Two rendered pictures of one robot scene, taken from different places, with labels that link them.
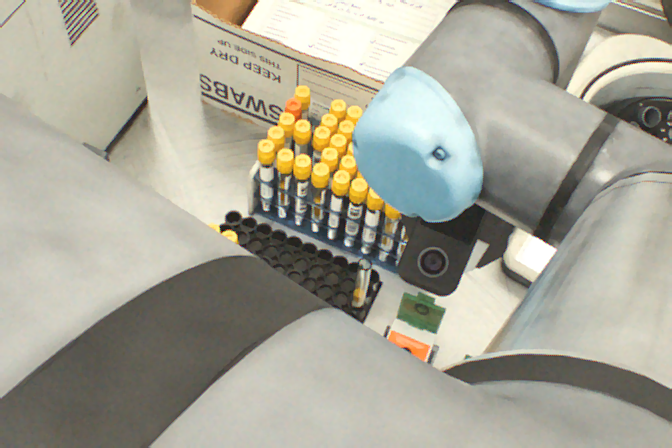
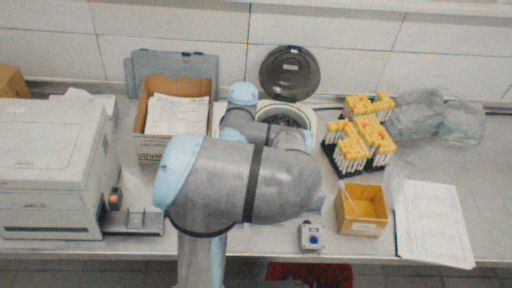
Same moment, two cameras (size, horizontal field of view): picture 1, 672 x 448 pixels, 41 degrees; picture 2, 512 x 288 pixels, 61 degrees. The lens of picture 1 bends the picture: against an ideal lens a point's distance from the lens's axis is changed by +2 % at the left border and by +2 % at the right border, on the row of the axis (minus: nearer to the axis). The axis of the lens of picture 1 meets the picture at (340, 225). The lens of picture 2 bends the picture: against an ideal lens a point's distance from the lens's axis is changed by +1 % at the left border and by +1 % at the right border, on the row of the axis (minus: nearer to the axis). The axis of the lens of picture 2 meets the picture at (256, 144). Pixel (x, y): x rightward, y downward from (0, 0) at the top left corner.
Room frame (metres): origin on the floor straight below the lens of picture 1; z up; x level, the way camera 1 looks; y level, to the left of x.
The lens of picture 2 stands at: (-0.33, 0.19, 2.04)
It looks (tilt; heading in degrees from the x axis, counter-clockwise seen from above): 49 degrees down; 335
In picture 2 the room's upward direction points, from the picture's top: 7 degrees clockwise
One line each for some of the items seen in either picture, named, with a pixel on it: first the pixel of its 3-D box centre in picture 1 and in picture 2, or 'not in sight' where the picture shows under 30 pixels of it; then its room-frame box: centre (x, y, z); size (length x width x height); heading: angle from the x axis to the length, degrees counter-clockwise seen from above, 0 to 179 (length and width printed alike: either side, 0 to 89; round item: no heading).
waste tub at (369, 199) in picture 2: not in sight; (360, 209); (0.22, -0.45, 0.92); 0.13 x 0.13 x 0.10; 70
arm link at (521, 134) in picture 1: (477, 127); (242, 135); (0.31, -0.07, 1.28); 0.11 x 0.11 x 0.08; 63
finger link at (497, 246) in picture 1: (481, 231); not in sight; (0.38, -0.11, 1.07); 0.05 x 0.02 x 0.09; 73
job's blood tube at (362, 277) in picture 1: (359, 290); not in sight; (0.39, -0.03, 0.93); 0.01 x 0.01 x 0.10; 73
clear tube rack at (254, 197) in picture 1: (358, 198); not in sight; (0.50, -0.01, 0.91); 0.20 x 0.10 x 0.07; 72
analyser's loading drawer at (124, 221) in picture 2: not in sight; (127, 219); (0.39, 0.24, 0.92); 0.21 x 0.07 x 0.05; 72
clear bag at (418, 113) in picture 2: not in sight; (417, 106); (0.55, -0.86, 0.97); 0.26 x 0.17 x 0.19; 88
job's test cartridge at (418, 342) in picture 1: (402, 362); not in sight; (0.33, -0.07, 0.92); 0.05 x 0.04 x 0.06; 164
